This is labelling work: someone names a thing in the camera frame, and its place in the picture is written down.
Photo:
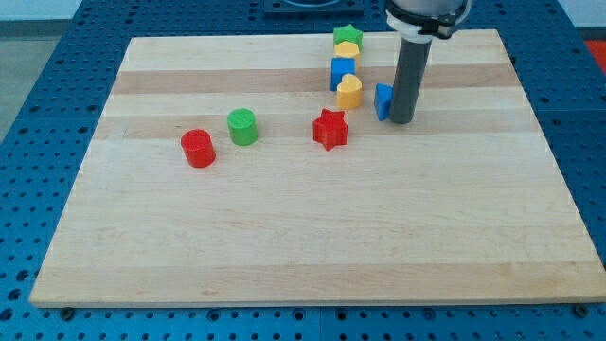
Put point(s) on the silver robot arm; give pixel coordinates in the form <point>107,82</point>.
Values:
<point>419,21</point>

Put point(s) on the red star block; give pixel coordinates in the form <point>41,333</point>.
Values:
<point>330,129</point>

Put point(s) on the blue triangle block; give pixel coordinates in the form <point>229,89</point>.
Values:
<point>382,100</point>

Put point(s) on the green star block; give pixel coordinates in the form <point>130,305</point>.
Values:
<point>348,33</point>

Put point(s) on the green cylinder block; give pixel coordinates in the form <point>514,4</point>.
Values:
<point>242,127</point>

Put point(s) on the wooden board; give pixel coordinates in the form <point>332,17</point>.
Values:
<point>464,205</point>

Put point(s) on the yellow heart block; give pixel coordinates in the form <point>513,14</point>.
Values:
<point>349,92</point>

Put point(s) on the red cylinder block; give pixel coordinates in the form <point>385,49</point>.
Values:
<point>198,148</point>

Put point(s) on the blue cube block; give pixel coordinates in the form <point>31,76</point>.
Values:
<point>339,67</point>

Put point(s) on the yellow hexagon block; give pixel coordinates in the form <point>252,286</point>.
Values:
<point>349,50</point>

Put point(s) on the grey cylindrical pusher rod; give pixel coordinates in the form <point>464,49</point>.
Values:
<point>407,80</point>

